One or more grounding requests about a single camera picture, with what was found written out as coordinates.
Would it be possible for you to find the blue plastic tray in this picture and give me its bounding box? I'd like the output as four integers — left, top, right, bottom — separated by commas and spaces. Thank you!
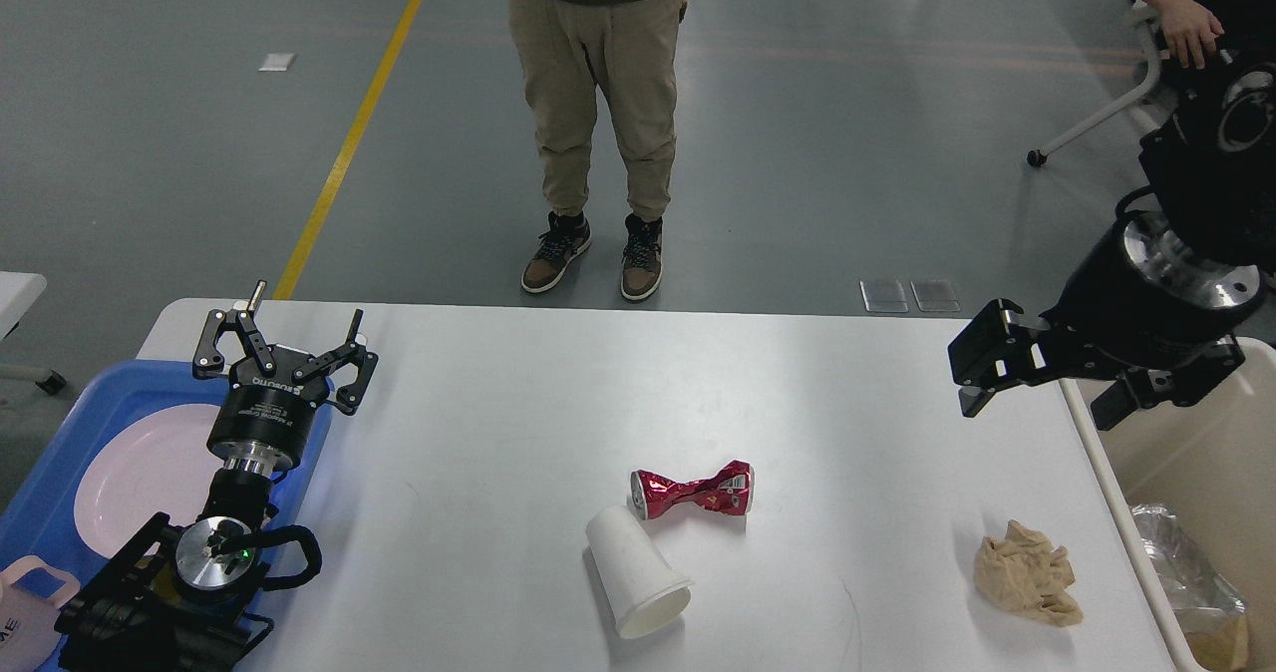
3, 360, 333, 589

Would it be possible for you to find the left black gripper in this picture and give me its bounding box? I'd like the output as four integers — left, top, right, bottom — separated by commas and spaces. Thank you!
190, 281, 378, 474

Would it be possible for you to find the pink plate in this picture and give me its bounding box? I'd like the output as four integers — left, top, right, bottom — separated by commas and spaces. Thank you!
73, 404, 219, 559

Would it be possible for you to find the brown paper bag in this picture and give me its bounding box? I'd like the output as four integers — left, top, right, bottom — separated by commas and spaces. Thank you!
1184, 616, 1249, 671

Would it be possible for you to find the pink HOME mug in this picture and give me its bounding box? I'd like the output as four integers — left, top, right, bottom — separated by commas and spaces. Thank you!
1, 555, 80, 671

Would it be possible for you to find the crushed red can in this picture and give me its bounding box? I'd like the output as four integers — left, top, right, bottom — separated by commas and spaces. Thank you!
629, 460, 754, 520

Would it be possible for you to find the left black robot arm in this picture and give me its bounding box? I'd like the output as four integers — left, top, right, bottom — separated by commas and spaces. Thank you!
55, 281, 378, 671

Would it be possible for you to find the aluminium foil tray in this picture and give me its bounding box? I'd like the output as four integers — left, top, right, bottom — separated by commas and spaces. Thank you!
1131, 504, 1248, 643

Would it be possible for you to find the white side table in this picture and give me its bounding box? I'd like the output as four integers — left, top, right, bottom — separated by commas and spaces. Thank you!
1, 272, 68, 397

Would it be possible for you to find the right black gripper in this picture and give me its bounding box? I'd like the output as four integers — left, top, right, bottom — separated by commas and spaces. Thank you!
947, 210, 1265, 431

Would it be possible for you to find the person in khaki trousers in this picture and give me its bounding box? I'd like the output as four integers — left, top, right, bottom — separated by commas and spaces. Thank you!
507, 0, 688, 301

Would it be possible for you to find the person in dark trousers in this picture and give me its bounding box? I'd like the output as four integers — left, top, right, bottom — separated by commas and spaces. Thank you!
1088, 0, 1276, 70

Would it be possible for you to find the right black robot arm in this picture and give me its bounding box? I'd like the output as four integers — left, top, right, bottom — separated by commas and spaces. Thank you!
947, 45, 1275, 431

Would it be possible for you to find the beige plastic bin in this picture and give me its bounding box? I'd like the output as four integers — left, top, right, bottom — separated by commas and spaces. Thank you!
1062, 337, 1275, 671

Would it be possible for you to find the white paper cup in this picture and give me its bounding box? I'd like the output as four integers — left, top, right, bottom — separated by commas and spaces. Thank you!
586, 505, 692, 640

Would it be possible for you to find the white office chair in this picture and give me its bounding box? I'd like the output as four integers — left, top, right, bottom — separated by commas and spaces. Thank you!
1025, 0, 1166, 168

